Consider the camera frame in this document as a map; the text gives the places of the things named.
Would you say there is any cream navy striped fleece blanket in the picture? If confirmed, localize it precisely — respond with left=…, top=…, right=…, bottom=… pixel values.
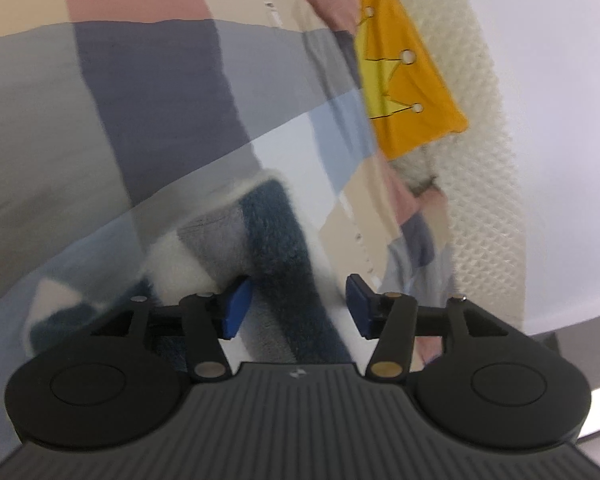
left=22, top=172, right=356, bottom=366

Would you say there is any yellow crown pillow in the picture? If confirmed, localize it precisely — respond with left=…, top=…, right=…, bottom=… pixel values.
left=334, top=0, right=468, bottom=162

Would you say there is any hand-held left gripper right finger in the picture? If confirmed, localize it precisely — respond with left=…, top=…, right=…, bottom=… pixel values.
left=346, top=274, right=511, bottom=382

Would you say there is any cream knitted cushion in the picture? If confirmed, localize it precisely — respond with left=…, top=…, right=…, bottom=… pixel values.
left=392, top=0, right=528, bottom=328

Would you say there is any checkered patchwork quilt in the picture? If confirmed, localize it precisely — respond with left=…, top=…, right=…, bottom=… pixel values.
left=0, top=0, right=461, bottom=461

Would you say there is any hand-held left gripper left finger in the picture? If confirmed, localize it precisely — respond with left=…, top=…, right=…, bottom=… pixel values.
left=90, top=276, right=254, bottom=382

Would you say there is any checkered pillow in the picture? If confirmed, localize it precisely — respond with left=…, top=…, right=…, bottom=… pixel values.
left=385, top=185, right=456, bottom=306

